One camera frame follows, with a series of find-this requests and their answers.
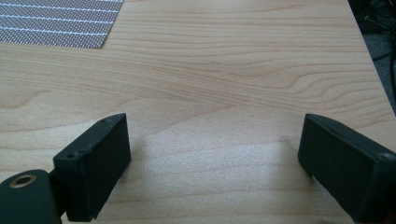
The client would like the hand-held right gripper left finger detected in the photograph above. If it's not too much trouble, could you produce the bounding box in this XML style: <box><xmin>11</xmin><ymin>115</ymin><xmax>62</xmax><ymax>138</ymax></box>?
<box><xmin>52</xmin><ymin>112</ymin><xmax>132</xmax><ymax>223</ymax></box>

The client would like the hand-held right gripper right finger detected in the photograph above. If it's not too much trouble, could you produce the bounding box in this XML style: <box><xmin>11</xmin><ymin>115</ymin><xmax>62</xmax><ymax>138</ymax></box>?
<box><xmin>297</xmin><ymin>113</ymin><xmax>396</xmax><ymax>224</ymax></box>

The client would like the black cable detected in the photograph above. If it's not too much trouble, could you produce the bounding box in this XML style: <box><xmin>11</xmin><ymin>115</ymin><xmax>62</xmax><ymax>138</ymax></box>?
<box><xmin>372</xmin><ymin>50</ymin><xmax>396</xmax><ymax>104</ymax></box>

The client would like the grey striped woven placemat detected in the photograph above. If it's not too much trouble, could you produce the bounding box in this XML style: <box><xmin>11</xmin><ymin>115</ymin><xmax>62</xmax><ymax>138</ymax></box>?
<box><xmin>0</xmin><ymin>0</ymin><xmax>125</xmax><ymax>49</ymax></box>

